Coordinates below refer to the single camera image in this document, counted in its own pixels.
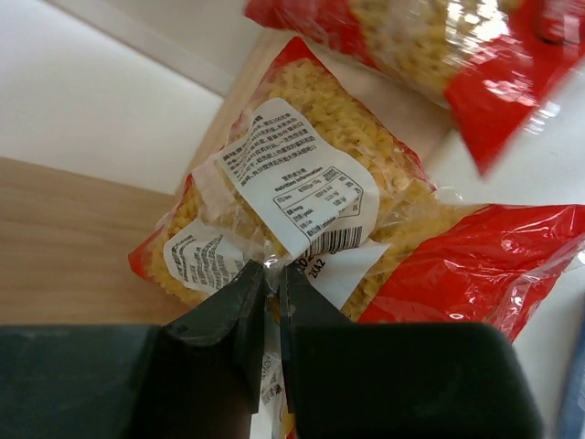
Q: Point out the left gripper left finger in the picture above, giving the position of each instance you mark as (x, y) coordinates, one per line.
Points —
(204, 373)

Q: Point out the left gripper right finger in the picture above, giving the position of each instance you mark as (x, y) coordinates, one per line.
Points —
(320, 354)

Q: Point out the red pasta bag label side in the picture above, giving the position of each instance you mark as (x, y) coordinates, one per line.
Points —
(310, 175)

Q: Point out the red pasta bag front side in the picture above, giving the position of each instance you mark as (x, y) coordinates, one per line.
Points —
(493, 64)

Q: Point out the wooden two-tier shelf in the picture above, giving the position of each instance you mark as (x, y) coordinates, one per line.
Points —
(94, 141)

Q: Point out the blue pasta box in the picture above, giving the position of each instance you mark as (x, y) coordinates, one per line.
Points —
(571, 414)

